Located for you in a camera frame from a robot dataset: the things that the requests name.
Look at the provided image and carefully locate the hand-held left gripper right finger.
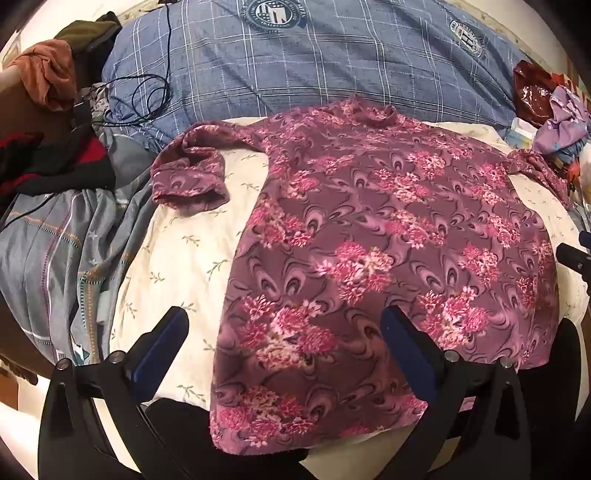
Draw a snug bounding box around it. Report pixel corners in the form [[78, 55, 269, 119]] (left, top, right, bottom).
[[379, 305, 532, 480]]

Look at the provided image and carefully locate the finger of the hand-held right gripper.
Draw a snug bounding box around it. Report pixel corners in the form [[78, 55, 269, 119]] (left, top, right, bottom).
[[556, 230, 591, 283]]

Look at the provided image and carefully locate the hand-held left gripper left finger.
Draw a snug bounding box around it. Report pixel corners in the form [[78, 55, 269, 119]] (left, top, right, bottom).
[[38, 306, 204, 480]]

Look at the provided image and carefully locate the purple floral shirt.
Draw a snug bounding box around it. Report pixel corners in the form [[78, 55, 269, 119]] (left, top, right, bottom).
[[151, 95, 575, 455]]

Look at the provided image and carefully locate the cream leaf-print bed sheet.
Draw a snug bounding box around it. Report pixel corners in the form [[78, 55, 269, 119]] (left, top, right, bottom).
[[108, 117, 588, 416]]

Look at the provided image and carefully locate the multicoloured cloth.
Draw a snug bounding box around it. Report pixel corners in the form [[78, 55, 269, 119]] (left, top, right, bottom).
[[549, 138, 591, 206]]

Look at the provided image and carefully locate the white printed packet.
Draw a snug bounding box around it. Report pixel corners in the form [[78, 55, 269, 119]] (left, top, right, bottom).
[[507, 117, 539, 149]]

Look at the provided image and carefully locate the grey striped blanket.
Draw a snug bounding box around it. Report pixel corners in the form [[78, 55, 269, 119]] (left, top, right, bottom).
[[0, 124, 158, 366]]

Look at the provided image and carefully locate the lilac cloth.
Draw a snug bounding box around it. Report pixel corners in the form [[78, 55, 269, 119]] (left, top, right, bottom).
[[531, 85, 591, 157]]

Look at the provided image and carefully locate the dark red plastic bag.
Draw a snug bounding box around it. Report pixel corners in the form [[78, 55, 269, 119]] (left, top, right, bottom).
[[513, 60, 562, 130]]

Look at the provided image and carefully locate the black and red garment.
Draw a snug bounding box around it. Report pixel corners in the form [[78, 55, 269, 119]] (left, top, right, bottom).
[[0, 131, 116, 195]]

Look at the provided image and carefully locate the orange cloth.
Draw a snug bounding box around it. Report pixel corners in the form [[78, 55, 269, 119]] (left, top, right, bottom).
[[19, 39, 77, 112]]

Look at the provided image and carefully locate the blue plaid quilt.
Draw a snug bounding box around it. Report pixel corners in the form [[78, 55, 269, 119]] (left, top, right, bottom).
[[102, 0, 532, 148]]

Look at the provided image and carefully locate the olive green cloth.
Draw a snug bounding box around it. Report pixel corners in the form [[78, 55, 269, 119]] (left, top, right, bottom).
[[53, 11, 123, 52]]

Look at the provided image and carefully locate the black cable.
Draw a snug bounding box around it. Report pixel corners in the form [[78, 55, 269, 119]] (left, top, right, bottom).
[[90, 0, 186, 129]]

